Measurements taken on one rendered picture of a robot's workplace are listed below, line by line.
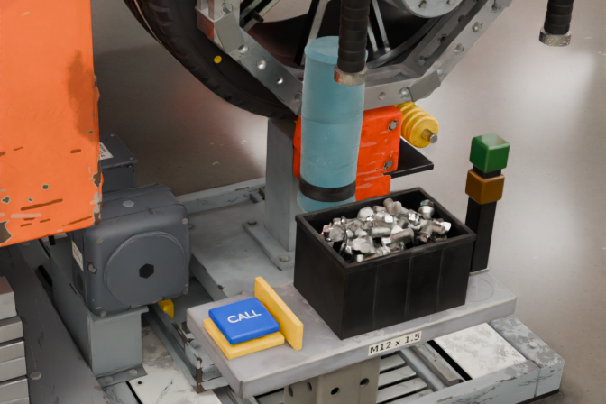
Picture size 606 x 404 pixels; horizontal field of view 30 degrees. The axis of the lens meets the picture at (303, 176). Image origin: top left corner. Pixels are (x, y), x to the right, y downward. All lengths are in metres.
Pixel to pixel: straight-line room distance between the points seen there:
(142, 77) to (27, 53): 1.86
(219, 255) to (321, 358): 0.63
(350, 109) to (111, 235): 0.45
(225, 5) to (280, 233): 0.58
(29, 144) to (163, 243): 0.42
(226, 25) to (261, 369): 0.48
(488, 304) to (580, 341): 0.76
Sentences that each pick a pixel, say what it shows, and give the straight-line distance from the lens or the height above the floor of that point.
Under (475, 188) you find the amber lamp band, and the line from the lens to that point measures 1.57.
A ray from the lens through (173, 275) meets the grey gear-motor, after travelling 1.87.
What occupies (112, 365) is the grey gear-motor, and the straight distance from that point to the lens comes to 2.00.
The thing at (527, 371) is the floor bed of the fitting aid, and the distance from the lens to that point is 2.09.
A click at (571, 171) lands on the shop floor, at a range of 2.94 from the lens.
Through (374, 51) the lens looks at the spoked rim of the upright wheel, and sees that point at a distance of 1.88.
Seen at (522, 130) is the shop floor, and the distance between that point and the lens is 3.11.
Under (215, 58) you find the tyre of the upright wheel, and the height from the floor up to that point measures 0.67.
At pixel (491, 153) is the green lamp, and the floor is 0.65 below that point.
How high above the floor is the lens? 1.35
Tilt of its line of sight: 29 degrees down
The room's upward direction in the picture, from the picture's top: 3 degrees clockwise
